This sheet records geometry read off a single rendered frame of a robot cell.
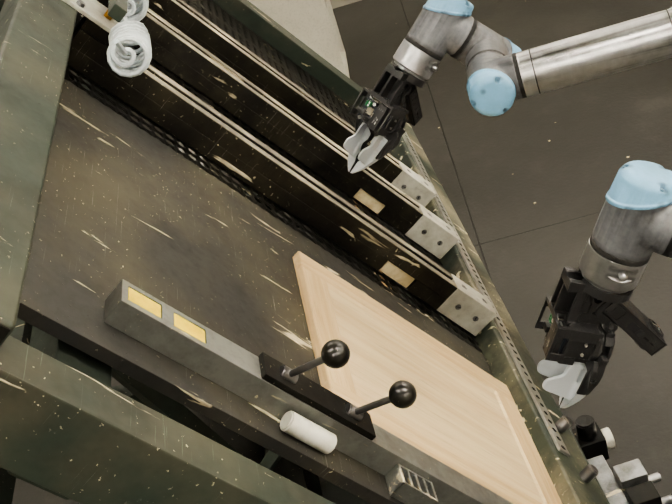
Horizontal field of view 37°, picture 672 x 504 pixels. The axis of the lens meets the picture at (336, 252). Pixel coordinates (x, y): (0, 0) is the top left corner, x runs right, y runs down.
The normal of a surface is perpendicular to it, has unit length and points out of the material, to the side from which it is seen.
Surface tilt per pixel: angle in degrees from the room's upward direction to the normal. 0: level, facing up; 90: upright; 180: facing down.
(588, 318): 90
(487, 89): 91
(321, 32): 90
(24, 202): 57
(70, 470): 90
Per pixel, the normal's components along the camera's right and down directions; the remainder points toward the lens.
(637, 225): -0.33, 0.45
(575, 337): 0.04, 0.55
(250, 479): 0.64, -0.70
